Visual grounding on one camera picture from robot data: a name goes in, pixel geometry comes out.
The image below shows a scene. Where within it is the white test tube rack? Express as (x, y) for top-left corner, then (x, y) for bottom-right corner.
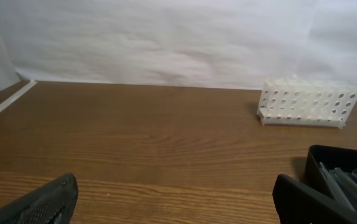
(256, 74), (357, 129)

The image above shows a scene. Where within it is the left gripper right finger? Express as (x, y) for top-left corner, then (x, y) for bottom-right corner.
(272, 174), (357, 224)

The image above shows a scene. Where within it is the black tray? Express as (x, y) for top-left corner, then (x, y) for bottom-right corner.
(304, 144), (357, 220)

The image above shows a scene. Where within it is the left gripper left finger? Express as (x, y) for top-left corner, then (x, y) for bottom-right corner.
(0, 173), (79, 224)

